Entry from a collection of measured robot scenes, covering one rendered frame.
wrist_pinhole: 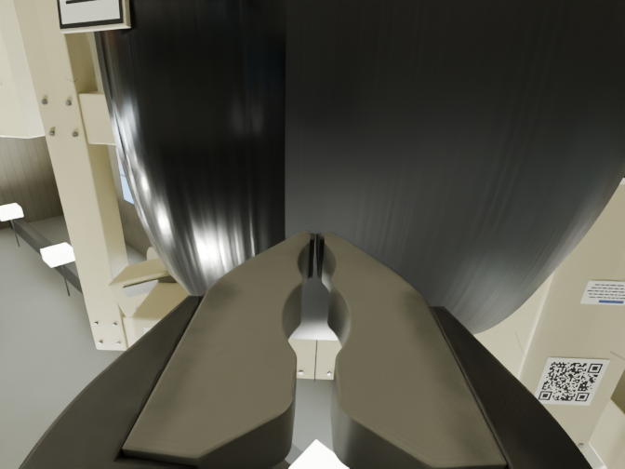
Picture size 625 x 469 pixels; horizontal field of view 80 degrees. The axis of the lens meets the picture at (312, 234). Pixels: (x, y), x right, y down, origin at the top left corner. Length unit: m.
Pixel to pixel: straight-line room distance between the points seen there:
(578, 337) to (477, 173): 0.39
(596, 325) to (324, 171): 0.44
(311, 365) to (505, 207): 0.69
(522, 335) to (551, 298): 0.07
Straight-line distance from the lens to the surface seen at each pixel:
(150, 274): 0.95
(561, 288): 0.50
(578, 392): 0.61
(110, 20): 0.19
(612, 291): 0.53
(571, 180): 0.21
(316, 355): 0.82
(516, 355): 0.56
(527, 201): 0.20
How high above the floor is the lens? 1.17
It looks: 24 degrees up
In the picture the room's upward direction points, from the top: 177 degrees counter-clockwise
